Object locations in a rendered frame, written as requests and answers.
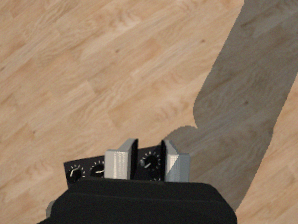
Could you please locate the black knob box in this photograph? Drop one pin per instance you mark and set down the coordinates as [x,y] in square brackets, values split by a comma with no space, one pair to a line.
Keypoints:
[148,158]

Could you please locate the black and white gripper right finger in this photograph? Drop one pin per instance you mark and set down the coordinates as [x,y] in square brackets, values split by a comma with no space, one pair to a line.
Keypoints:
[176,166]

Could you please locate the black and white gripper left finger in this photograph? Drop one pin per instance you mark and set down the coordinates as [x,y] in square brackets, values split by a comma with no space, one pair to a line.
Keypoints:
[118,162]

